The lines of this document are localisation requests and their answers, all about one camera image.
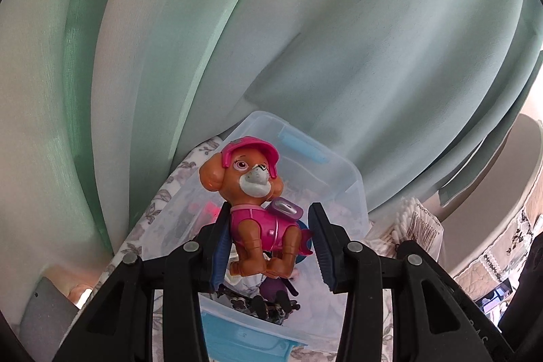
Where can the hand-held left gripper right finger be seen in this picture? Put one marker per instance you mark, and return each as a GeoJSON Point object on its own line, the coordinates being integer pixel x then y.
{"type": "Point", "coordinates": [322, 251]}

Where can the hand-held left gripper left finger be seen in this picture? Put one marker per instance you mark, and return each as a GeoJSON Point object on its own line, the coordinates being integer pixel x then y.
{"type": "Point", "coordinates": [220, 256]}

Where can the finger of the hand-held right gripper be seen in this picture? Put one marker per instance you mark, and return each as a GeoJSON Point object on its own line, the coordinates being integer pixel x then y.
{"type": "Point", "coordinates": [462, 298]}

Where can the brown toy dog pink outfit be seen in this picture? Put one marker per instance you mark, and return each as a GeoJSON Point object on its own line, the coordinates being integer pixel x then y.
{"type": "Point", "coordinates": [254, 226]}

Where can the clear plastic storage container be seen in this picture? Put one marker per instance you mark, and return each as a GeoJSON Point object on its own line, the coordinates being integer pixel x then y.
{"type": "Point", "coordinates": [339, 184]}

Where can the black toy figure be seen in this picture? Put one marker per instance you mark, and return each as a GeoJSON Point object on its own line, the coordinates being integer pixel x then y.
{"type": "Point", "coordinates": [280, 309]}

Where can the purple toy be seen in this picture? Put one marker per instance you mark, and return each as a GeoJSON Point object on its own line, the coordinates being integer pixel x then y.
{"type": "Point", "coordinates": [271, 288]}

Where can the dark object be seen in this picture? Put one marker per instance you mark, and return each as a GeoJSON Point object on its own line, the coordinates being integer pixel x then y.
{"type": "Point", "coordinates": [528, 281]}

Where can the beige quilted cover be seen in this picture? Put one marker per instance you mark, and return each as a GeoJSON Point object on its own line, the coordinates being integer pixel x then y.
{"type": "Point", "coordinates": [509, 243]}

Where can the pack of cotton swabs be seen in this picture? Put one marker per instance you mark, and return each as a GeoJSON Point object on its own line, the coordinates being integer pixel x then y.
{"type": "Point", "coordinates": [418, 224]}

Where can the grey flat object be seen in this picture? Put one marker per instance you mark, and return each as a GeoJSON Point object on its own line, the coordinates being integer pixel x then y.
{"type": "Point", "coordinates": [46, 315]}

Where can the light green curtain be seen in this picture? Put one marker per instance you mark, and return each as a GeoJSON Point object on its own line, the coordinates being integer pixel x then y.
{"type": "Point", "coordinates": [297, 27]}

